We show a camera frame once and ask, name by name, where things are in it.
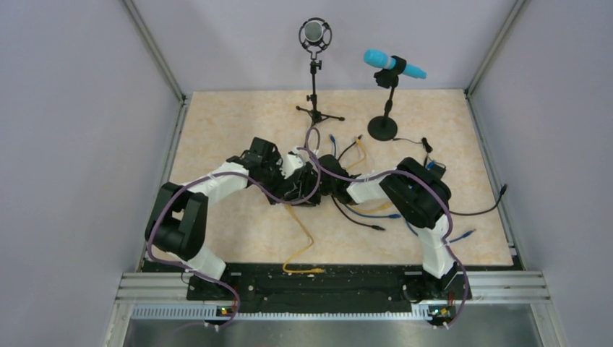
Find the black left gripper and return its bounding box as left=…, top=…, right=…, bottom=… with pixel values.
left=257, top=151, right=296, bottom=204

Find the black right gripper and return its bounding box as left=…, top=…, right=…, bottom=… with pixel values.
left=286, top=168, right=336, bottom=207

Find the black network switch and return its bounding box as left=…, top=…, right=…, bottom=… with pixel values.
left=276, top=168, right=317, bottom=201

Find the blue microphone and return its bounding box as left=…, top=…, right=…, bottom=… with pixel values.
left=363, top=48, right=427, bottom=142

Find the black adapter power cable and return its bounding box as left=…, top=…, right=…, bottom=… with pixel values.
left=393, top=137, right=510, bottom=218

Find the black power adapter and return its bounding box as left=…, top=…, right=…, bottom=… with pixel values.
left=426, top=162, right=447, bottom=179

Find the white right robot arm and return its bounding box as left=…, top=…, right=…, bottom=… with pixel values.
left=316, top=155, right=456, bottom=298

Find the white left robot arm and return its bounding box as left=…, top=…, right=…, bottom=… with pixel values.
left=145, top=137, right=306, bottom=299

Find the black tripod microphone stand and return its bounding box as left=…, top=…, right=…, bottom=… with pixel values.
left=296, top=50, right=346, bottom=127

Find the silver condenser microphone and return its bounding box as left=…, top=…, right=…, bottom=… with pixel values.
left=299, top=17, right=333, bottom=51

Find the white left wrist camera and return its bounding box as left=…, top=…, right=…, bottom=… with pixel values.
left=280, top=151, right=305, bottom=179

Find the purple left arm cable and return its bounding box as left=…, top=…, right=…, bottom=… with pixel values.
left=145, top=147, right=322, bottom=331

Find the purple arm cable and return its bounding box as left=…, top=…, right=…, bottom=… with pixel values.
left=145, top=147, right=322, bottom=331
left=304, top=127, right=471, bottom=329

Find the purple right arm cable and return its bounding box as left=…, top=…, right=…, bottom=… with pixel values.
left=304, top=127, right=471, bottom=329

